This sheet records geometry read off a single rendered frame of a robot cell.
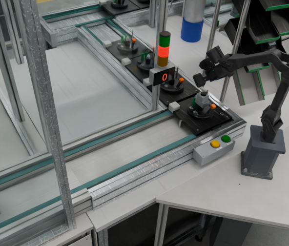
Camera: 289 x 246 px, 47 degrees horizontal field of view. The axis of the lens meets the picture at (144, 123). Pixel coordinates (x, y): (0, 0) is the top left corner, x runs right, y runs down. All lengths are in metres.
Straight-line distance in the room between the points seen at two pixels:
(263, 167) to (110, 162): 0.71
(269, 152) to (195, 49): 1.18
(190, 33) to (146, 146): 1.18
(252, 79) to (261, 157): 0.50
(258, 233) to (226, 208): 1.04
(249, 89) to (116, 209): 0.96
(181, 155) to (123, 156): 0.27
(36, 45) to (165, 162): 0.89
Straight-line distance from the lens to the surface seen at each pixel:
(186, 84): 1.97
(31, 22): 0.83
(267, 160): 1.64
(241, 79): 1.89
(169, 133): 1.72
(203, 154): 1.59
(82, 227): 1.46
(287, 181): 1.76
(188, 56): 2.44
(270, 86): 2.02
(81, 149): 1.60
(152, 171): 1.51
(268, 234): 2.61
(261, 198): 1.64
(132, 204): 1.51
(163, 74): 1.59
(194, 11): 2.52
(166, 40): 1.50
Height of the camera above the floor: 2.12
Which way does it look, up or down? 43 degrees down
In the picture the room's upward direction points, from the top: 4 degrees clockwise
